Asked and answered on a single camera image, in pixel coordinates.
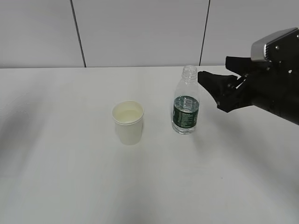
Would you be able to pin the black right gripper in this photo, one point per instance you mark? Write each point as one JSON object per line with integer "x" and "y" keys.
{"x": 229, "y": 91}

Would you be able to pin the clear water bottle green label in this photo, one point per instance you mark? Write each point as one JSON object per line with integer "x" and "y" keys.
{"x": 186, "y": 102}

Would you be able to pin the white paper cup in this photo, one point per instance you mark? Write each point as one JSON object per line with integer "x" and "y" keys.
{"x": 128, "y": 118}

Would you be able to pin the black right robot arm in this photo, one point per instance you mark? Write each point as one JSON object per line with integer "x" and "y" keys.
{"x": 271, "y": 86}

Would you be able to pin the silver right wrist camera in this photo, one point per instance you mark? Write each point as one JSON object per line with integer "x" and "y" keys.
{"x": 282, "y": 45}

